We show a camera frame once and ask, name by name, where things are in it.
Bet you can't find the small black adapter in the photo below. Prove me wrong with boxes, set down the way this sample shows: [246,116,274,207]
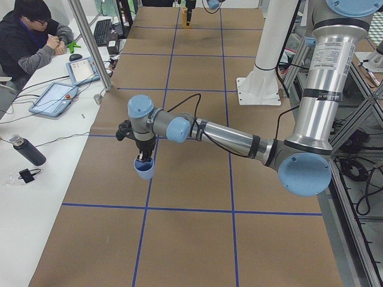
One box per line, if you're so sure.
[19,169,41,184]

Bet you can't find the yellow wooden cup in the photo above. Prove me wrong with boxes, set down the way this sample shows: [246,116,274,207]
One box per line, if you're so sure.
[181,8,192,29]

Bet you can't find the black water bottle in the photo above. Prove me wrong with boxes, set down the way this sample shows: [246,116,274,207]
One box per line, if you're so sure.
[10,135,46,166]

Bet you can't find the teach pendant tablet far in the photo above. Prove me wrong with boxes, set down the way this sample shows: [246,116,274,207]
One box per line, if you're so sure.
[66,57,100,86]

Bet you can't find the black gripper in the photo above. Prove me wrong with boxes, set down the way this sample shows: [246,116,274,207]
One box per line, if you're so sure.
[135,138,156,162]
[186,0,195,9]

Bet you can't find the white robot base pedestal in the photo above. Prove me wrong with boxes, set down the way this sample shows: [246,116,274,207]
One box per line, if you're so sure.
[236,0,300,106]

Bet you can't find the green plastic toy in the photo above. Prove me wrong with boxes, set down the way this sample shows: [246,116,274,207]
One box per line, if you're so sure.
[68,41,81,54]

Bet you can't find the teach pendant tablet near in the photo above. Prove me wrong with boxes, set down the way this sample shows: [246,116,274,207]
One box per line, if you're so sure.
[28,83,78,118]

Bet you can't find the seated person in black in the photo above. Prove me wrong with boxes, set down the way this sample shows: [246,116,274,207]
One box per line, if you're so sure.
[1,0,74,91]

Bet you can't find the teach pendant tablet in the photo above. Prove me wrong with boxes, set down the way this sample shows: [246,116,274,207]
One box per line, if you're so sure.
[28,83,78,118]
[66,57,100,86]

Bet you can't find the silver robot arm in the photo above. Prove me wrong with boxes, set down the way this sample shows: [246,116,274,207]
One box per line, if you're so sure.
[185,0,225,14]
[116,1,382,196]

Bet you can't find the black keyboard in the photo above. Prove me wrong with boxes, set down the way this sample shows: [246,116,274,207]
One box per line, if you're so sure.
[93,19,112,47]

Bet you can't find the aluminium frame post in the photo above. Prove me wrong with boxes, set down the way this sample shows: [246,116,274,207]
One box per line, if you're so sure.
[68,0,112,91]

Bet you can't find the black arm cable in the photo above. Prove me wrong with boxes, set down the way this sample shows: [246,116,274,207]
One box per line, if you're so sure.
[163,93,254,157]

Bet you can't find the black computer mouse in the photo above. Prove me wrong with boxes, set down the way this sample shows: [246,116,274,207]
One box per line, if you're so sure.
[69,53,83,62]

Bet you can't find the light blue cup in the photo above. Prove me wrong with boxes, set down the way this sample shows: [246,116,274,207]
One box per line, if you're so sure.
[133,158,155,180]

